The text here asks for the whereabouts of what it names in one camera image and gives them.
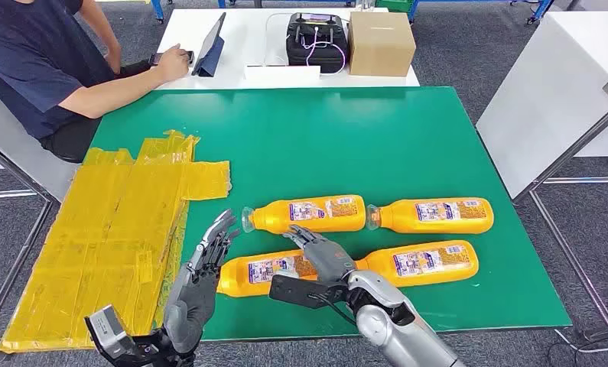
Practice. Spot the green table mat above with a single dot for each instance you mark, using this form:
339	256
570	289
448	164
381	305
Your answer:
334	152

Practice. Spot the black equipment case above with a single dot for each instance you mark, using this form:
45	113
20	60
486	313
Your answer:
329	63

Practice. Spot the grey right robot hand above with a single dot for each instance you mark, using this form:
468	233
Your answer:
329	261

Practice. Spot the brown cardboard box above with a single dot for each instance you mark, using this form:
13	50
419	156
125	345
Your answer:
379	45

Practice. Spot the black smartphone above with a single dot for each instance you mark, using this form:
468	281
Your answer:
153	59

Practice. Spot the clear plastic cup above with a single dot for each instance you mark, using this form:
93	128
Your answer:
367	5

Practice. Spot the person's right forearm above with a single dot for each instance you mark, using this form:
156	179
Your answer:
111	93

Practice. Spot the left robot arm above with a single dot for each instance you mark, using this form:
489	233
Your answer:
156	354

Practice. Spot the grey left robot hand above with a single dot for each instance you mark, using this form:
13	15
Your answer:
189	314

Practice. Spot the orange detergent bottle clear cap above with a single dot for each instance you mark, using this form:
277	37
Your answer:
237	278
400	218
278	218
384	266

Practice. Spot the black remote controller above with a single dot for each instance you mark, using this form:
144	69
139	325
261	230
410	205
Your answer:
316	19

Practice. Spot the person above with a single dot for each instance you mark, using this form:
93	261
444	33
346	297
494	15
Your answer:
25	61

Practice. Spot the person's left forearm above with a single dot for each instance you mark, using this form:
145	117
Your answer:
106	30

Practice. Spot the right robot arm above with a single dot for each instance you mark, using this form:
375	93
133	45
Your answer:
384	324

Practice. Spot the green plastic crate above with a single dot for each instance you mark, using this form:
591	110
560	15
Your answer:
395	5

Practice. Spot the person's right hand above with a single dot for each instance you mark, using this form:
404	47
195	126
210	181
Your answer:
174	63

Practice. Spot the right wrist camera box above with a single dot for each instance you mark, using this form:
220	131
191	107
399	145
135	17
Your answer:
298	294

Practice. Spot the tablet in blue folio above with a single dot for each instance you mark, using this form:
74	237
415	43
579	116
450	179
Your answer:
210	55

